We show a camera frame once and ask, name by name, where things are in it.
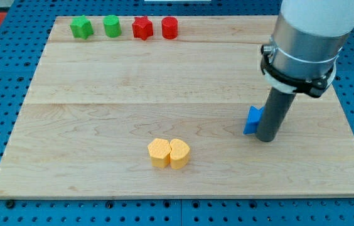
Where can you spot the red star block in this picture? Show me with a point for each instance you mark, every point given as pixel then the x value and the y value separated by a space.
pixel 142 27

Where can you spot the green cylinder block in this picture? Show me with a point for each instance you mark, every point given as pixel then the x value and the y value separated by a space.
pixel 112 26

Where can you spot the yellow pentagon block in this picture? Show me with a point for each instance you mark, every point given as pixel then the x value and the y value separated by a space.
pixel 159 151

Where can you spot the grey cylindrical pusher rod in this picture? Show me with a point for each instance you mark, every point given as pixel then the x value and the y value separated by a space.
pixel 276 107

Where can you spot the green star block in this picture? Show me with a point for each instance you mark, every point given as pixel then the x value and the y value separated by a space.
pixel 81 27

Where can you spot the blue block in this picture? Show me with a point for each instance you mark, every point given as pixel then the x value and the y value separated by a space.
pixel 253 119

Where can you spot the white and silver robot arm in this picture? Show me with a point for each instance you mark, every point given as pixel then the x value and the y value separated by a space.
pixel 303 49

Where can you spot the light wooden board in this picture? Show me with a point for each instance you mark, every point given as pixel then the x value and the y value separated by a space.
pixel 94 105

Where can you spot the yellow heart block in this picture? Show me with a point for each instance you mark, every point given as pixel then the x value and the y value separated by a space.
pixel 180 154

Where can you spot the red cylinder block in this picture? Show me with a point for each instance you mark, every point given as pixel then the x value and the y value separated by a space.
pixel 169 27

